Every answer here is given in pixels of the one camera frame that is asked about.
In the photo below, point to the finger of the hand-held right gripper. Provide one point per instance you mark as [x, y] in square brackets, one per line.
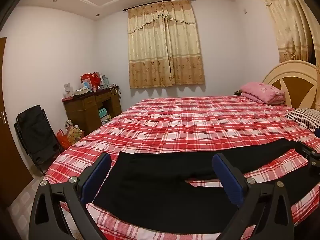
[318, 132]
[306, 150]

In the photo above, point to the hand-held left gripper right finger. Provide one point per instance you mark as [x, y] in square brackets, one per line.
[226, 177]

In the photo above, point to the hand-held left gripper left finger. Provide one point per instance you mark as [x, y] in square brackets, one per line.
[98, 173]

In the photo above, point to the black pants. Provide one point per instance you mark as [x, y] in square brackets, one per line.
[155, 180]

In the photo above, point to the striped pillow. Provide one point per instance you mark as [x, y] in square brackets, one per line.
[305, 117]

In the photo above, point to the red plastic bag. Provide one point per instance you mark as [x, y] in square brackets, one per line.
[62, 140]

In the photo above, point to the teal box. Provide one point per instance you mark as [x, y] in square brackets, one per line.
[102, 112]

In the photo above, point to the brown wooden desk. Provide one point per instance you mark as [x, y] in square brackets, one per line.
[75, 110]

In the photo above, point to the pink folded blanket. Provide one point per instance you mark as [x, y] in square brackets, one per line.
[262, 90]

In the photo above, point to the cream and brown headboard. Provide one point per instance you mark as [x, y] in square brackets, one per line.
[287, 67]

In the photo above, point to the black folding chair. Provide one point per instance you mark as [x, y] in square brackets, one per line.
[35, 135]

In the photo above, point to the bed with red plaid sheet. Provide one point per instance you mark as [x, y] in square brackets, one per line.
[175, 122]

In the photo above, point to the tissue box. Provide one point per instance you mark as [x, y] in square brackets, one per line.
[81, 91]

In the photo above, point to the white card box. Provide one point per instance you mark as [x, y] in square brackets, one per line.
[68, 90]

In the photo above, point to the brown wooden door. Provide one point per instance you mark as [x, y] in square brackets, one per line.
[10, 155]

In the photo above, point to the light blue bottle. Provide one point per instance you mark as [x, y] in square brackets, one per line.
[105, 80]

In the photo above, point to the red gift bag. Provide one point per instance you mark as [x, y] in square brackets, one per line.
[91, 78]

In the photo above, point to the beige patterned side curtain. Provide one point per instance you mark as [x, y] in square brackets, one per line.
[282, 17]

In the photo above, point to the beige patterned window curtain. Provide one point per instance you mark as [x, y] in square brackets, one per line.
[150, 55]

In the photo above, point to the dark curtain rod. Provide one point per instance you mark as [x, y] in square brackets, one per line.
[126, 9]

